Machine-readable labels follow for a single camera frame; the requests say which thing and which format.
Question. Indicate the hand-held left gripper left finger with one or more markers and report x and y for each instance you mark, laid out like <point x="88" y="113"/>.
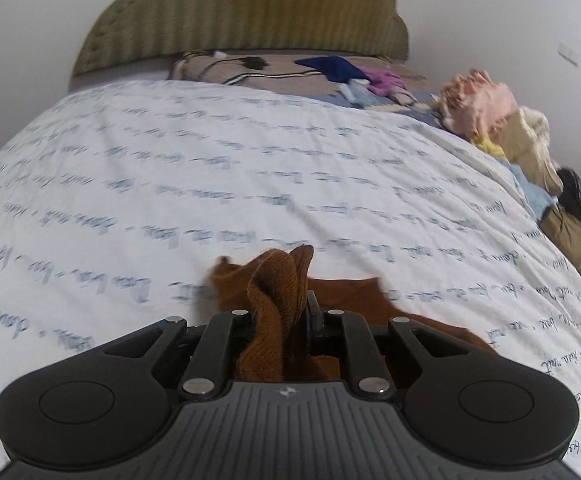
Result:
<point x="223" y="332"/>

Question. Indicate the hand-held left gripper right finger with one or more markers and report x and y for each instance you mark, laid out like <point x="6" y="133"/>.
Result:
<point x="314" y="320"/>

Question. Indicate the brown knit garment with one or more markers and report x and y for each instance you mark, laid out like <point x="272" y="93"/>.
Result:
<point x="270" y="280"/>

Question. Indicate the white printed bedsheet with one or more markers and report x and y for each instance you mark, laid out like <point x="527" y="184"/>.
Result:
<point x="220" y="160"/>

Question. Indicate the pale blue small cloth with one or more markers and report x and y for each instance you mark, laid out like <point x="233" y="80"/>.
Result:
<point x="354" y="92"/>

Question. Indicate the yellow cloth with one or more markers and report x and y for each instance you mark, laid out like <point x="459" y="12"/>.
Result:
<point x="488" y="146"/>

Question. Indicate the purple cloth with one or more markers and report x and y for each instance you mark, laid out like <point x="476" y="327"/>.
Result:
<point x="383" y="82"/>

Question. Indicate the dark blue cloth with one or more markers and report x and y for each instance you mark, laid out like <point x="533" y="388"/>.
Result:
<point x="335" y="67"/>

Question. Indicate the light blue cloth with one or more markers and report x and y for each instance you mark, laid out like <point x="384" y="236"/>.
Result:
<point x="533" y="192"/>

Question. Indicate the beige patterned pillow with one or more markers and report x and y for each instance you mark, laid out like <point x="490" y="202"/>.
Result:
<point x="290" y="66"/>

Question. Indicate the tan khaki garment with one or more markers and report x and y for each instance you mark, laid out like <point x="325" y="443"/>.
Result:
<point x="578" y="247"/>

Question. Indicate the cream cloth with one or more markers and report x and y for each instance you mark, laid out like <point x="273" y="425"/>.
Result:
<point x="533" y="145"/>

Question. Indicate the olive green padded headboard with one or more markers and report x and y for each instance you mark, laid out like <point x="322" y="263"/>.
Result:
<point x="220" y="10"/>

